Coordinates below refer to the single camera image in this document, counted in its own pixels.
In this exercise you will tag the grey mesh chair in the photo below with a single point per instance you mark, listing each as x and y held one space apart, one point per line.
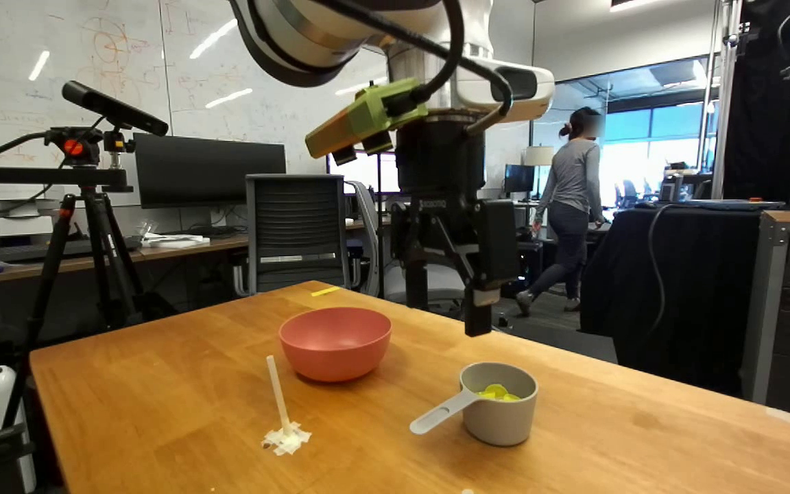
295 219

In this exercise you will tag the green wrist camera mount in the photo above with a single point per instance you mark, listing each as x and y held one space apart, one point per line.
369 113

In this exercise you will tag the black stereo camera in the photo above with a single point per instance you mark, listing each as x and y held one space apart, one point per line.
110 108

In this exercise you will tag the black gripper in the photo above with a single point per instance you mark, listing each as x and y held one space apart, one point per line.
439 166

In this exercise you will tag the black computer monitor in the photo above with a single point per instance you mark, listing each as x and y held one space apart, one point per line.
205 168

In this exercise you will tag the long wooden desk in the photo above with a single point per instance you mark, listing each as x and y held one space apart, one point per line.
93 262

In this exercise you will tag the pink bowl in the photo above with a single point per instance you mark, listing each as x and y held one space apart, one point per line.
336 351

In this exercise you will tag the black draped table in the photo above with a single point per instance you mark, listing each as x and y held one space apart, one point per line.
686 274

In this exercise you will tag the yellow and white candy pieces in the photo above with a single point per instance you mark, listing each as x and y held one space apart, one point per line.
497 392

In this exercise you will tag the black backdrop panel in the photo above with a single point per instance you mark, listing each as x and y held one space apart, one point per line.
770 111

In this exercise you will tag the black camera tripod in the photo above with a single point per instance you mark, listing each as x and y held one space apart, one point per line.
93 215

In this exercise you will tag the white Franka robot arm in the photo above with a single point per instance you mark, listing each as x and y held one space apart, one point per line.
321 27

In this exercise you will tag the clear plastic stick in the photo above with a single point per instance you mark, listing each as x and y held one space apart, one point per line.
275 392

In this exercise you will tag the grey measuring cup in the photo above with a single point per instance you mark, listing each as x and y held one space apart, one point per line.
505 426

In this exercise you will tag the white table lamp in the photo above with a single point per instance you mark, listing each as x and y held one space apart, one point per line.
538 153

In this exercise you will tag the person in grey top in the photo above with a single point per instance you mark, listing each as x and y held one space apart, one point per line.
575 181

